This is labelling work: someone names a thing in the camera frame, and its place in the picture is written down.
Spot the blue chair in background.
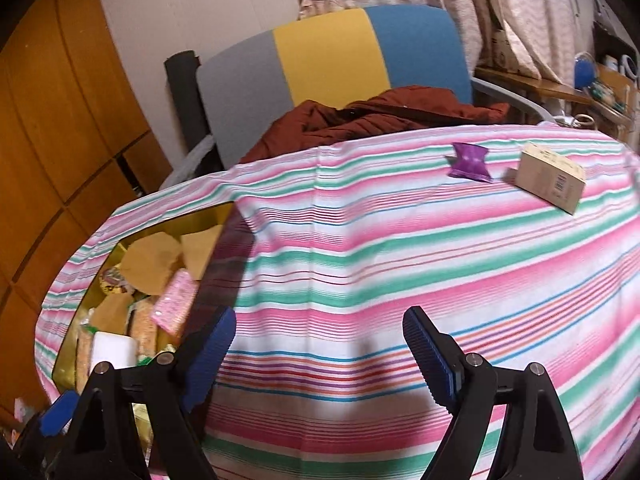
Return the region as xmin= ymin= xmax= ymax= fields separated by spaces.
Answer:
xmin=574 ymin=52 xmax=598 ymax=90

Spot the wooden wardrobe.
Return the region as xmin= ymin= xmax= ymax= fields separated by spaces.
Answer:
xmin=1 ymin=0 xmax=170 ymax=416

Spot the purple snack packet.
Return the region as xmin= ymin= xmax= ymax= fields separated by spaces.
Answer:
xmin=448 ymin=142 xmax=492 ymax=183

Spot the white plastic packet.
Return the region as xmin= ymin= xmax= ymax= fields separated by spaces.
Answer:
xmin=90 ymin=332 xmax=138 ymax=370

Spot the pink snack packet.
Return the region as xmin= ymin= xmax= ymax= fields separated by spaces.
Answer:
xmin=151 ymin=268 xmax=198 ymax=336

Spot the striped bed sheet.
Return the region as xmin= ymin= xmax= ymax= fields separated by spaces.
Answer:
xmin=35 ymin=126 xmax=639 ymax=479

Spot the dark red jacket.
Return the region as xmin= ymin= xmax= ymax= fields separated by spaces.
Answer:
xmin=241 ymin=86 xmax=510 ymax=164

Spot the orange cracker snack packet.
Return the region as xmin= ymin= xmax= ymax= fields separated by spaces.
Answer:
xmin=129 ymin=297 xmax=157 ymax=360

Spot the yellow wrapped snack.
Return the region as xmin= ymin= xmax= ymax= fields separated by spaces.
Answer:
xmin=99 ymin=264 xmax=134 ymax=295

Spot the black rolled mat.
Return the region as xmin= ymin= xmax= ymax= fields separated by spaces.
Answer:
xmin=164 ymin=50 xmax=210 ymax=152

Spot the yellow sponge block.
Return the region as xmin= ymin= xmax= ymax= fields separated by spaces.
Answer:
xmin=119 ymin=232 xmax=182 ymax=296

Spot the wooden side table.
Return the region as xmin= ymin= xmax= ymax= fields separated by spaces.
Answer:
xmin=474 ymin=66 xmax=593 ymax=106

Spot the golden storage box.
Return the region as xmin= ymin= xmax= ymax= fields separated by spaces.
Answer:
xmin=51 ymin=200 xmax=237 ymax=461

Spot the Weidan rice cracker packet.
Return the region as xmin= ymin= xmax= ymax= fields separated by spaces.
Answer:
xmin=75 ymin=325 xmax=96 ymax=393

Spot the cream cardboard box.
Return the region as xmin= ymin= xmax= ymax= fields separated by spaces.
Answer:
xmin=515 ymin=143 xmax=587 ymax=214

